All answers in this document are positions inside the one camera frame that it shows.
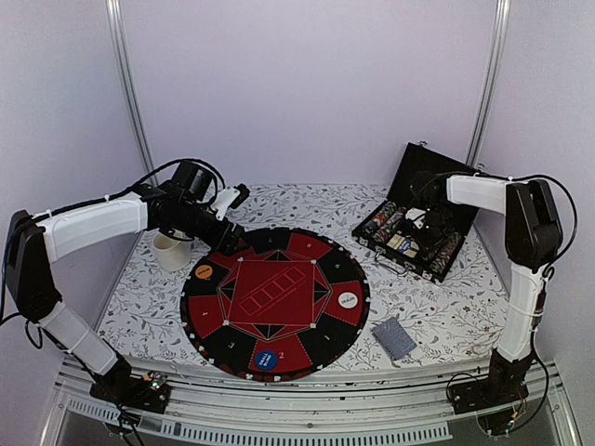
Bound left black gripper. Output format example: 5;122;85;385
177;200;253;256

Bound orange big blind button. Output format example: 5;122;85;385
194;264;214;280

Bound blue small blind button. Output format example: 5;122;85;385
254;350;278;372

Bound white dealer button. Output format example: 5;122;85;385
337;292;360;309

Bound blue playing card deck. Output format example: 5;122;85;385
372;317;417;361

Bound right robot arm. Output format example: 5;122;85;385
409;171;563;405

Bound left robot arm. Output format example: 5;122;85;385
2;158;249;403

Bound boxed texas holdem cards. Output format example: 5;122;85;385
387;234;419;258

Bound black poker chip case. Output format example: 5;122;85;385
351;143;478;282

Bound chip row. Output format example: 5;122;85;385
419;244;443;263
430;231;462;274
373;206;407;243
363;202;397;235

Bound chip row back left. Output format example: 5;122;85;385
363;202;397;235

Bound chip row inner right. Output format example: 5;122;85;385
419;244;443;263

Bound cream ceramic cup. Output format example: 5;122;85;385
152;234;191;272

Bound chip row outer right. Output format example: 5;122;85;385
430;231;462;274

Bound round red black poker mat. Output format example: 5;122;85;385
180;228;371;383

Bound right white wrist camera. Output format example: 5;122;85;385
405;208;426;221

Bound chrome case handle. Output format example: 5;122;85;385
373;248;416;277

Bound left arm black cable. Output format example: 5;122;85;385
0;157;224;326

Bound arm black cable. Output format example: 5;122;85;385
408;171;580;419
0;157;224;326

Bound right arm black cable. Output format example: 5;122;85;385
408;171;580;419

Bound right aluminium frame post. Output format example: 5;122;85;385
466;0;511;166

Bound aluminium frame post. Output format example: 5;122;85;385
105;0;154;173
466;0;511;166

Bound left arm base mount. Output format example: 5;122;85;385
89;351;172;414

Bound aluminium front rail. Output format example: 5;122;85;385
40;359;583;445

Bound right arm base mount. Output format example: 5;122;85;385
445;373;529;437

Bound left aluminium frame post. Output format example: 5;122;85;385
105;0;154;173

